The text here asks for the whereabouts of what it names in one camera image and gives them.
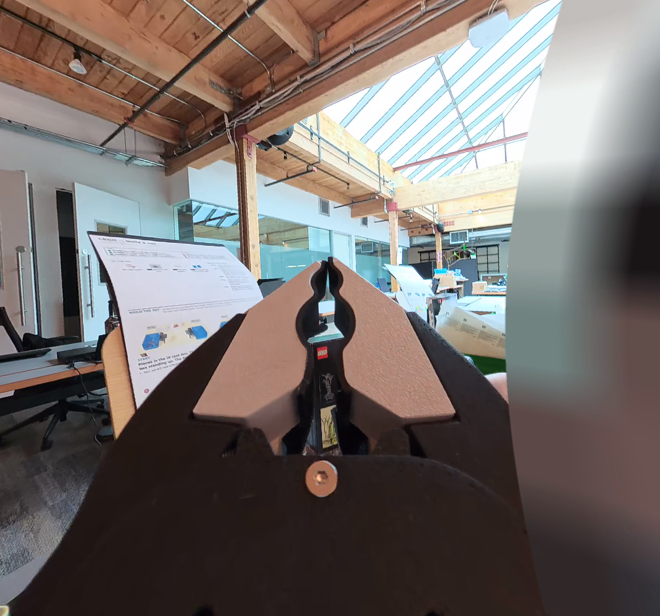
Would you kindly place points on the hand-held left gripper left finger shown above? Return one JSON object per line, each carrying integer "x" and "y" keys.
{"x": 247, "y": 368}

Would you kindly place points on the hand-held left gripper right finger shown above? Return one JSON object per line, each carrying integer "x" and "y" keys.
{"x": 397, "y": 368}

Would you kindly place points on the black lego set box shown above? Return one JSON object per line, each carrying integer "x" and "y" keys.
{"x": 326, "y": 384}

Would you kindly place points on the white printed sheet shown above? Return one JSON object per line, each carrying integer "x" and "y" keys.
{"x": 410, "y": 286}

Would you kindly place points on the flat cardboard boxes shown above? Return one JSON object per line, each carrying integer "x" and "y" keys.
{"x": 474, "y": 324}

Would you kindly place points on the white instruction poster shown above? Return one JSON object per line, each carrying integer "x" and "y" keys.
{"x": 175, "y": 275}

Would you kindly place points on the wooden poster stand board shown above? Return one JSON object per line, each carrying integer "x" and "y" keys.
{"x": 117, "y": 379}

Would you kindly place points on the dark glass bottle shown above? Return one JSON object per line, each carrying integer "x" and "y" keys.
{"x": 112, "y": 319}

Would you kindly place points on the black office chair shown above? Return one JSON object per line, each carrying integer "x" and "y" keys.
{"x": 62, "y": 412}

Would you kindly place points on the wooden office desk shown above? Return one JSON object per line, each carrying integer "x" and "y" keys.
{"x": 36, "y": 372}

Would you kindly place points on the black ceiling speaker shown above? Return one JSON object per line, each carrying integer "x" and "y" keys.
{"x": 282, "y": 136}

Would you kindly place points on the glass skylight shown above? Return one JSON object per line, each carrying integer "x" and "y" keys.
{"x": 464, "y": 95}

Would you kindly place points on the black ceiling pipe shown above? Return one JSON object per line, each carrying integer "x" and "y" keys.
{"x": 216, "y": 43}

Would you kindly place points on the ceiling spot light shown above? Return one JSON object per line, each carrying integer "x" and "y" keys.
{"x": 78, "y": 64}

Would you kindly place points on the white ceiling device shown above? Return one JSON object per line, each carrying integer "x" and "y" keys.
{"x": 488, "y": 28}

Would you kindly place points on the wooden support post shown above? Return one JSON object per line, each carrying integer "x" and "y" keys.
{"x": 248, "y": 214}

